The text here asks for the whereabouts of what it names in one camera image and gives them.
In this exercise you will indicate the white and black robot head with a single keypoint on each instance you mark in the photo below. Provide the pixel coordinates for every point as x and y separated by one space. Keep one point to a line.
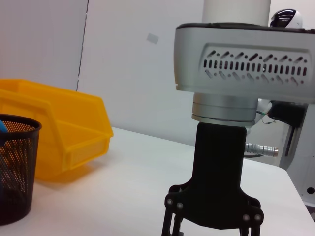
295 18

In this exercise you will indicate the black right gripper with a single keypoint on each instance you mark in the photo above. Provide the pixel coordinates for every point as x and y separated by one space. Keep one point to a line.
216 172

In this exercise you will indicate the yellow plastic bin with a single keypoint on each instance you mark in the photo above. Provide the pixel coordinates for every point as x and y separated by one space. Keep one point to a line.
81 118

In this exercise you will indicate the blue and teal scissors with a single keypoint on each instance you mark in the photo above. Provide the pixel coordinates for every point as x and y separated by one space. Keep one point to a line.
3 127

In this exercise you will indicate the black mesh cup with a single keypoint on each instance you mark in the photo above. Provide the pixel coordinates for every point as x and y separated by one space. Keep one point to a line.
22 172

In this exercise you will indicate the small grey wall sticker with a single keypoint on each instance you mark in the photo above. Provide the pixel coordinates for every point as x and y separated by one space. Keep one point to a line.
152 38

